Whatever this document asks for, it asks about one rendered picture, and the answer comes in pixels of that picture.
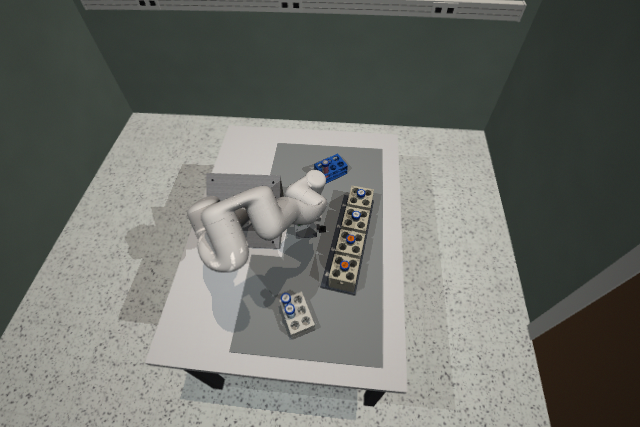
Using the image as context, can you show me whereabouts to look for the white tube rack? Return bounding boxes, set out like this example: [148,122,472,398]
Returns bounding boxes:
[280,292,315,339]

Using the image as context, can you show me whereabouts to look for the beige square adapter with holes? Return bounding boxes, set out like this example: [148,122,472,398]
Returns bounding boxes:
[347,186,374,211]
[341,206,370,234]
[335,229,365,259]

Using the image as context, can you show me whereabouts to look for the grey flat mat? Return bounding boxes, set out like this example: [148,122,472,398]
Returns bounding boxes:
[229,143,383,368]

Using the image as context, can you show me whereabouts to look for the blue tube rack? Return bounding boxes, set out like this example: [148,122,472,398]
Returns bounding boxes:
[314,154,348,184]

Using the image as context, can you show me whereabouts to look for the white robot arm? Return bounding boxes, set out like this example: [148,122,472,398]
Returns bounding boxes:
[187,170,327,273]

